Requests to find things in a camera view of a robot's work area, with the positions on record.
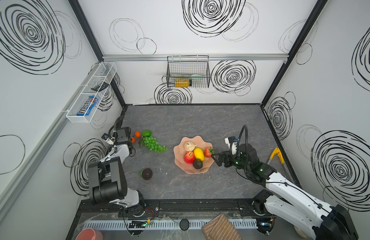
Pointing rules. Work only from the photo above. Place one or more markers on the yellow sponge in basket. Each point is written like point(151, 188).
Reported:
point(182, 83)

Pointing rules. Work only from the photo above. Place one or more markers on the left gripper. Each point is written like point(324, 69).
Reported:
point(132, 144)

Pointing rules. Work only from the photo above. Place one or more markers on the blue candy packet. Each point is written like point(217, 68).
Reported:
point(87, 106)

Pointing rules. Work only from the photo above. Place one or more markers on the black round knob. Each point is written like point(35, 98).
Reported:
point(184, 224)

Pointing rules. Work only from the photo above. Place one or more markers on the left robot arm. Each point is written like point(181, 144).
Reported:
point(106, 178)

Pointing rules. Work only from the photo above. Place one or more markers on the black remote control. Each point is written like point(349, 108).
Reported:
point(100, 87)

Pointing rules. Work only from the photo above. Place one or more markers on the striped brown cloth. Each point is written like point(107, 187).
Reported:
point(220, 228)

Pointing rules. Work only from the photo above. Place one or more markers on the green fake grapes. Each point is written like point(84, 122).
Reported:
point(152, 144)

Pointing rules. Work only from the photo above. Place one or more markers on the white wire wall shelf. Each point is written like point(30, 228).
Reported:
point(102, 72)

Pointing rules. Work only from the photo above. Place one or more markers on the yellow handled tongs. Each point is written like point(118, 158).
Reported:
point(278, 154)

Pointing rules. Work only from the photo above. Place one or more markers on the dark fake avocado half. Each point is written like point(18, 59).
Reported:
point(146, 174)

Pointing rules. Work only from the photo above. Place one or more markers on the red fake strawberry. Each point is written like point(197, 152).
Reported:
point(208, 152)

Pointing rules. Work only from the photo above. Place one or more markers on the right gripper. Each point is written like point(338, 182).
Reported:
point(225, 159)

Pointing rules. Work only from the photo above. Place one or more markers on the white slotted cable duct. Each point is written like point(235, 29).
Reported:
point(119, 225)

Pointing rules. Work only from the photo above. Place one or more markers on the green fake lime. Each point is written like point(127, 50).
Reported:
point(146, 133)

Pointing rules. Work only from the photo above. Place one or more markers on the yellow fake lemon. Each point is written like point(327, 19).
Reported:
point(199, 154)

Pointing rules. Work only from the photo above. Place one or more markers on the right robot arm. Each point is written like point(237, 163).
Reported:
point(317, 219)

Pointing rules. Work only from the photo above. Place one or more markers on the pink wavy fruit bowl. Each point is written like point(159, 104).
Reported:
point(179, 153)

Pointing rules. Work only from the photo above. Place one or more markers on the pink cup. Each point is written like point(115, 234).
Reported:
point(90, 234)

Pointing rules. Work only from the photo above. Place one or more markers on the black wire wall basket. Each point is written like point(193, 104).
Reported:
point(188, 64)

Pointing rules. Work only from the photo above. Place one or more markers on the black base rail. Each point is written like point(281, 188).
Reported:
point(242, 207)

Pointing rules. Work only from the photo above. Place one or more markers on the red fake apple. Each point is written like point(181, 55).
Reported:
point(189, 157)

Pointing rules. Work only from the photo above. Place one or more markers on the green item in basket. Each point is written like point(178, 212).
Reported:
point(184, 77)

